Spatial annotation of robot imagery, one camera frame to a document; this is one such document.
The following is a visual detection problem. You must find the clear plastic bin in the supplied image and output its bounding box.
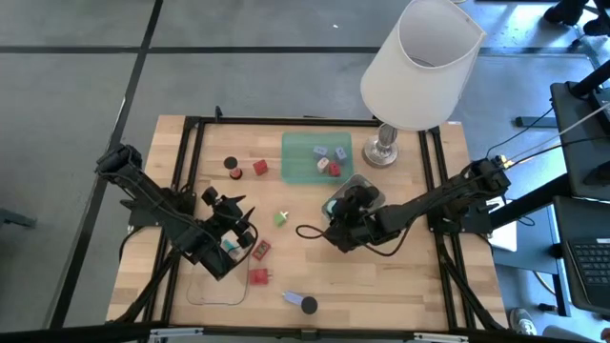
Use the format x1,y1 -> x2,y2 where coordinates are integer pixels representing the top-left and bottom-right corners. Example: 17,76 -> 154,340
184,215 -> 253,307

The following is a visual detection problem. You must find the white shade silver table lamp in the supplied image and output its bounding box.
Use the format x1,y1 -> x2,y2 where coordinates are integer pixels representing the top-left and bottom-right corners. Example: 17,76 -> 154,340
359,0 -> 487,170

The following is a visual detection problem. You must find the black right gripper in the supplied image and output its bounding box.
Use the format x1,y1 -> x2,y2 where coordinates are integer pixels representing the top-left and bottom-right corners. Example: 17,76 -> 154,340
322,183 -> 388,254

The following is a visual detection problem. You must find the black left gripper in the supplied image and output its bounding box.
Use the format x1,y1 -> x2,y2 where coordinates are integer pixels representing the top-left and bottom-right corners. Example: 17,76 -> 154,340
202,186 -> 258,250

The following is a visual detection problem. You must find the person's foot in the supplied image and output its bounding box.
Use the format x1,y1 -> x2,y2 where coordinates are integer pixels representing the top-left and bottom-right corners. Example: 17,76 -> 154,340
581,13 -> 610,38
508,307 -> 539,337
542,0 -> 586,26

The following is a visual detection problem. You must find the black computer mouse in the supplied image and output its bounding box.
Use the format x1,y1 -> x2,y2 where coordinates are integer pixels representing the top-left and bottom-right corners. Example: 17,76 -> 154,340
583,160 -> 610,188

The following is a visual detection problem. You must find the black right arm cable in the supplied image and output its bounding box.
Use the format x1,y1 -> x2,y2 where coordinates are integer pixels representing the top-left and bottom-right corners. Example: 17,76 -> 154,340
295,223 -> 414,258

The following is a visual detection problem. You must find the grey office chair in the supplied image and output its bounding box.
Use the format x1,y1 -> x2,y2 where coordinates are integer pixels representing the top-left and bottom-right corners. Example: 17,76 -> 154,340
569,23 -> 610,54

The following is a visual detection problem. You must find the black computer desk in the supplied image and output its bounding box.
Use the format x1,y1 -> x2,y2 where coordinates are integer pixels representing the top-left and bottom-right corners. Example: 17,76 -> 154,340
552,194 -> 610,318

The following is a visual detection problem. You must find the green translucent tray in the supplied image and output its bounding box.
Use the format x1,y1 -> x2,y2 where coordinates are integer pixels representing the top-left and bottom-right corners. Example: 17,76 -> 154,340
279,131 -> 356,186

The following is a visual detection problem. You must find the black keyboard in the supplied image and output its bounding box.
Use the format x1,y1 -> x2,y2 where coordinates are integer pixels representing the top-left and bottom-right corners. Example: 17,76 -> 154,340
568,236 -> 610,297

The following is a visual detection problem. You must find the black side table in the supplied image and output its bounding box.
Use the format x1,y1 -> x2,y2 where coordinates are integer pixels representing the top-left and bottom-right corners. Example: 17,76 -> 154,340
549,80 -> 610,201

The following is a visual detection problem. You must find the black metal pole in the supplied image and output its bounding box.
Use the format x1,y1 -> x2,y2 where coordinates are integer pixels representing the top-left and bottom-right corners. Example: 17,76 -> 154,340
489,171 -> 573,231
569,59 -> 610,99

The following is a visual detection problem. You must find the white hanging cable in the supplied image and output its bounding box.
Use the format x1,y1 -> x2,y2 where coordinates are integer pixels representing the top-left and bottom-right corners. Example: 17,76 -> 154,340
509,102 -> 610,163

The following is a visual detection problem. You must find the black desk foot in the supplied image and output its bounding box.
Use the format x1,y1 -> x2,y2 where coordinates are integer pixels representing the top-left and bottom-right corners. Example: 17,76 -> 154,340
514,115 -> 558,129

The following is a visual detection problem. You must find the small red clock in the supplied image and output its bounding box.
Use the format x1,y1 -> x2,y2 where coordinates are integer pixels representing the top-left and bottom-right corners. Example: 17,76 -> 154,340
251,239 -> 272,262

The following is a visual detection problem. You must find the grey furniture foot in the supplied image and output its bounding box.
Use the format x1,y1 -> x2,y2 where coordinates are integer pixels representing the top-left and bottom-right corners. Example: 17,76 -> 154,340
0,207 -> 38,230

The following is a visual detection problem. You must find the black aluminium table frame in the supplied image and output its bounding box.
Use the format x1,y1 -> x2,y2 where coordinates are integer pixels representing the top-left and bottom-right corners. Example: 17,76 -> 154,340
107,105 -> 509,343

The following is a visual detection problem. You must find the white paper sheet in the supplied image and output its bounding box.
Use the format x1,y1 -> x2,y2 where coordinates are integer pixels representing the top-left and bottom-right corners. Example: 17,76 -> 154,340
489,221 -> 519,253

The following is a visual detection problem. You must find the red flat charger with prongs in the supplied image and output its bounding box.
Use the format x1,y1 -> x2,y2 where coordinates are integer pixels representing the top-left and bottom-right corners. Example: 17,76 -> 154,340
247,268 -> 275,287

